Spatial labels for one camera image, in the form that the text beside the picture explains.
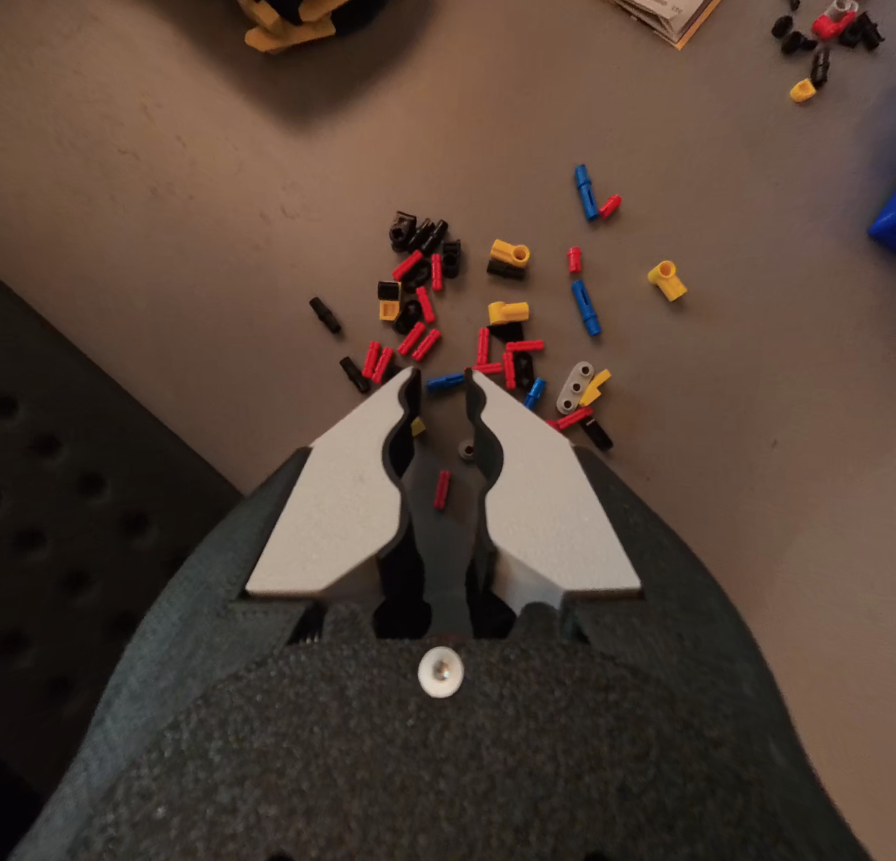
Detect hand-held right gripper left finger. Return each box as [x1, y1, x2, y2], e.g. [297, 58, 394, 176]
[245, 367, 429, 631]

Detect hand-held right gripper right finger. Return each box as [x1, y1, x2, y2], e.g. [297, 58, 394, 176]
[464, 369, 643, 631]

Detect small brick pieces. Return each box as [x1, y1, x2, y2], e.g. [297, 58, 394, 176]
[770, 0, 890, 104]
[308, 164, 690, 513]

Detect yellow brick car model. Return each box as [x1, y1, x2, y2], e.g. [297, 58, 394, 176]
[136, 0, 421, 54]

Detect grey desk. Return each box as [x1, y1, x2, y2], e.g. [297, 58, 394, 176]
[0, 0, 896, 861]

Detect dark perforated panel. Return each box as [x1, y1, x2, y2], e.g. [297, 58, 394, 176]
[0, 280, 242, 806]

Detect blue plastic bin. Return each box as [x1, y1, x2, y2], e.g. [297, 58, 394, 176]
[867, 196, 896, 253]

